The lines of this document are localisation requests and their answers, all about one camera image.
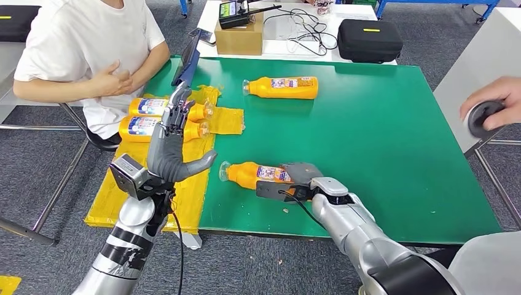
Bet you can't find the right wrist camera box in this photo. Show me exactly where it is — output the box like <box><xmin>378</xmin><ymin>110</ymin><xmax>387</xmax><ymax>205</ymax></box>
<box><xmin>255</xmin><ymin>179</ymin><xmax>315</xmax><ymax>203</ymax></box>

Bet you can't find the white table leg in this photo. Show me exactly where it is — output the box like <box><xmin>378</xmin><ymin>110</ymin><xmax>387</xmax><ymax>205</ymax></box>
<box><xmin>174</xmin><ymin>232</ymin><xmax>203</xmax><ymax>250</ymax></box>

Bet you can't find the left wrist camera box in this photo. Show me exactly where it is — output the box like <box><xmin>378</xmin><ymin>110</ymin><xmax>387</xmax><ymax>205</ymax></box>
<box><xmin>108</xmin><ymin>153</ymin><xmax>151</xmax><ymax>201</ymax></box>

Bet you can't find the black handheld controller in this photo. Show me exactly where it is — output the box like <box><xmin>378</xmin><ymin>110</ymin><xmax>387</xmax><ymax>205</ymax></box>
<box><xmin>217</xmin><ymin>0</ymin><xmax>283</xmax><ymax>30</ymax></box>

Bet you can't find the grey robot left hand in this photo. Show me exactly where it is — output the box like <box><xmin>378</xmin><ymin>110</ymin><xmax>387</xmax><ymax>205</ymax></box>
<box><xmin>146</xmin><ymin>81</ymin><xmax>219</xmax><ymax>185</ymax></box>

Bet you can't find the cardboard box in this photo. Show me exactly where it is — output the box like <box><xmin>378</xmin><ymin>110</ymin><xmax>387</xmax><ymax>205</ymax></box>
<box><xmin>214</xmin><ymin>11</ymin><xmax>265</xmax><ymax>56</ymax></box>

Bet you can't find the white table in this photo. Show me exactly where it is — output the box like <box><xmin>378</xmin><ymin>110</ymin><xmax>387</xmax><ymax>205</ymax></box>
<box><xmin>196</xmin><ymin>0</ymin><xmax>399</xmax><ymax>66</ymax></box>

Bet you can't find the black hard case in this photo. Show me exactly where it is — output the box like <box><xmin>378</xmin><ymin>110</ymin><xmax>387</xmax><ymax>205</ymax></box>
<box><xmin>0</xmin><ymin>4</ymin><xmax>42</xmax><ymax>43</ymax></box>
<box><xmin>337</xmin><ymin>18</ymin><xmax>404</xmax><ymax>65</ymax></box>

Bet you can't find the person's hand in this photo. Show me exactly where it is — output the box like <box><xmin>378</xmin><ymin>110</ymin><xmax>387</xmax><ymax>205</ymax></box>
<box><xmin>460</xmin><ymin>76</ymin><xmax>521</xmax><ymax>132</ymax></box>

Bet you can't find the orange detergent bottle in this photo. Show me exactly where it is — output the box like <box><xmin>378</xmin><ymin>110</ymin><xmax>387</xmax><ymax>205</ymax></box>
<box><xmin>118</xmin><ymin>115</ymin><xmax>211</xmax><ymax>144</ymax></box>
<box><xmin>242</xmin><ymin>76</ymin><xmax>319</xmax><ymax>100</ymax></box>
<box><xmin>128</xmin><ymin>96</ymin><xmax>215</xmax><ymax>123</ymax></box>
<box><xmin>218</xmin><ymin>160</ymin><xmax>300</xmax><ymax>196</ymax></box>

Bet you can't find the printed plastic cup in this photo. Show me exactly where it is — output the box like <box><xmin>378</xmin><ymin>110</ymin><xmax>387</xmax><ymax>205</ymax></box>
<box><xmin>315</xmin><ymin>0</ymin><xmax>336</xmax><ymax>16</ymax></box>

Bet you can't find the tablet in blue case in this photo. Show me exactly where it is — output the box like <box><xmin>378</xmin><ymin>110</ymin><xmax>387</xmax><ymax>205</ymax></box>
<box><xmin>171</xmin><ymin>32</ymin><xmax>202</xmax><ymax>87</ymax></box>

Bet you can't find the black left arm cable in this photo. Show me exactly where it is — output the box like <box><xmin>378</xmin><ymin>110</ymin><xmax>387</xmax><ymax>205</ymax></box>
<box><xmin>170</xmin><ymin>210</ymin><xmax>185</xmax><ymax>295</ymax></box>

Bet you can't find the smartphone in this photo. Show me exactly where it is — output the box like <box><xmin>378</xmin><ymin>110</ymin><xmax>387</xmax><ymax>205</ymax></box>
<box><xmin>187</xmin><ymin>27</ymin><xmax>216</xmax><ymax>45</ymax></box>

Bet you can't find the steel-frame table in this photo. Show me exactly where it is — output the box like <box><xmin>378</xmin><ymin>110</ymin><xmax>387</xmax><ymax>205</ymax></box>
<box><xmin>0</xmin><ymin>41</ymin><xmax>90</xmax><ymax>248</ymax></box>

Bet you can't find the black stool seat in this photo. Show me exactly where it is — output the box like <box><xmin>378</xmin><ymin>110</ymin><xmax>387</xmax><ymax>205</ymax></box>
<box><xmin>83</xmin><ymin>126</ymin><xmax>123</xmax><ymax>152</ymax></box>

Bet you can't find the grey-white panel table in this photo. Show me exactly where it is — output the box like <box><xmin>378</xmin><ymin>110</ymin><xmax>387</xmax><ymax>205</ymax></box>
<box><xmin>433</xmin><ymin>6</ymin><xmax>521</xmax><ymax>229</ymax></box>

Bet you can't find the person's right hand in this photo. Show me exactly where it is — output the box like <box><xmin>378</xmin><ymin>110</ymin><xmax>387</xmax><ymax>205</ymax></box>
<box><xmin>90</xmin><ymin>60</ymin><xmax>135</xmax><ymax>98</ymax></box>

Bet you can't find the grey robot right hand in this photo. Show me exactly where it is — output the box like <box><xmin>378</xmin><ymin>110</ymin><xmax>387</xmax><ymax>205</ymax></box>
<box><xmin>281</xmin><ymin>162</ymin><xmax>325</xmax><ymax>189</ymax></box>

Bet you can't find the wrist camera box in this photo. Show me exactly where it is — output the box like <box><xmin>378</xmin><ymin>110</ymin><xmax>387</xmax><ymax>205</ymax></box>
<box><xmin>255</xmin><ymin>179</ymin><xmax>315</xmax><ymax>203</ymax></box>
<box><xmin>108</xmin><ymin>153</ymin><xmax>151</xmax><ymax>201</ymax></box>

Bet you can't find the black round disc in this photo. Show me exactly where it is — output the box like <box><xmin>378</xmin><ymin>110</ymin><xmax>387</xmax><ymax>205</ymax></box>
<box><xmin>463</xmin><ymin>100</ymin><xmax>507</xmax><ymax>140</ymax></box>

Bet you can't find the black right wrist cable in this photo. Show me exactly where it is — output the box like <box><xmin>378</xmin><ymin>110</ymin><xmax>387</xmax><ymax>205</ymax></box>
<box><xmin>278</xmin><ymin>189</ymin><xmax>329</xmax><ymax>231</ymax></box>

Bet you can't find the yellow taped mat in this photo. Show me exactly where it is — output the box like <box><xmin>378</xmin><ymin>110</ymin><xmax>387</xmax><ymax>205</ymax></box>
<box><xmin>83</xmin><ymin>84</ymin><xmax>245</xmax><ymax>235</ymax></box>

